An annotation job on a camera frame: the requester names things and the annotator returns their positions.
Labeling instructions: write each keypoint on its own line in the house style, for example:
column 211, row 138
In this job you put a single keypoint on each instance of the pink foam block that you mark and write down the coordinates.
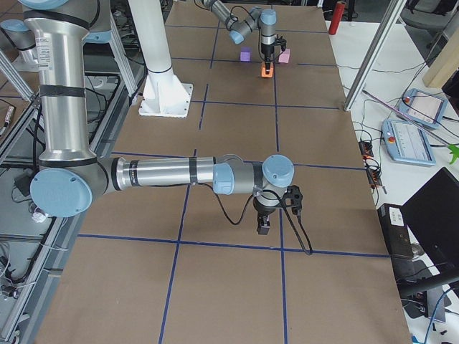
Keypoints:
column 284, row 56

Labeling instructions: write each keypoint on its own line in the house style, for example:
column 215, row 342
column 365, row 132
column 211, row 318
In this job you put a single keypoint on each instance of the black box with label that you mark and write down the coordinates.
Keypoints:
column 395, row 231

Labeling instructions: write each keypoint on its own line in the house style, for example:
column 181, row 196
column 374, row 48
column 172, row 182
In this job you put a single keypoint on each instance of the orange foam block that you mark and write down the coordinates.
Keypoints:
column 265, row 74

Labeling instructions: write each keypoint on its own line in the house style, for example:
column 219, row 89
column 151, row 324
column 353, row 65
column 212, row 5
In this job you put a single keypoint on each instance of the aluminium side frame rail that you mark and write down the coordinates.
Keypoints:
column 36, row 253

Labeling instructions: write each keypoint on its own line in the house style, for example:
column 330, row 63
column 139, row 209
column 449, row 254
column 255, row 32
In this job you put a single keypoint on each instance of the purple foam block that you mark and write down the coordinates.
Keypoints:
column 245, row 54

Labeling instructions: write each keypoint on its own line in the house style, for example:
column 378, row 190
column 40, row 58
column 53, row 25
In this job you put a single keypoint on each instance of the aluminium frame post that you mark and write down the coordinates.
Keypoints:
column 389, row 19

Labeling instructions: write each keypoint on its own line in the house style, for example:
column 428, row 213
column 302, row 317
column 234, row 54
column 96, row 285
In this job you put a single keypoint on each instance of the orange black usb hub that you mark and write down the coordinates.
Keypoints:
column 365, row 147

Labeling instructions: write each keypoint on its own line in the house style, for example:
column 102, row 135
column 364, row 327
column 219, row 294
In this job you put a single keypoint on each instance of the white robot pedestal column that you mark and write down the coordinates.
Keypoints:
column 164, row 95

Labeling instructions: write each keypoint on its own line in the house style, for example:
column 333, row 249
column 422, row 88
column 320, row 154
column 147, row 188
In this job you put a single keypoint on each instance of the far blue teach pendant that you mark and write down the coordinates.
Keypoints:
column 424, row 108

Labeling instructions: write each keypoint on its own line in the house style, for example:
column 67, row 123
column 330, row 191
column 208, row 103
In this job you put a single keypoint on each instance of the near blue teach pendant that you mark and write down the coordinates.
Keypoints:
column 405, row 143

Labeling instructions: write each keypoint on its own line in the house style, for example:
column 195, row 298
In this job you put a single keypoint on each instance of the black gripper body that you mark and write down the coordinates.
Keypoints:
column 267, row 49
column 264, row 208

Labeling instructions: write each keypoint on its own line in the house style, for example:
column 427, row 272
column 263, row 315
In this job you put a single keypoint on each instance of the wooden board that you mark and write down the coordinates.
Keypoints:
column 444, row 65

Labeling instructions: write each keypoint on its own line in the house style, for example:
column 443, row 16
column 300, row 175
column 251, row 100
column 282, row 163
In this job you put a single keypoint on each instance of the black laptop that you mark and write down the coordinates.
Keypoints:
column 432, row 216

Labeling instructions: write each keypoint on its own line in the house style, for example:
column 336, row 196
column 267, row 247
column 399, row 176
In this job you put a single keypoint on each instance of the blue teach pendant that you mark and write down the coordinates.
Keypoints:
column 424, row 108
column 405, row 143

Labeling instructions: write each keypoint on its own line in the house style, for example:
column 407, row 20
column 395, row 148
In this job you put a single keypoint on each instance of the red cylinder tube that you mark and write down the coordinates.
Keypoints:
column 337, row 16

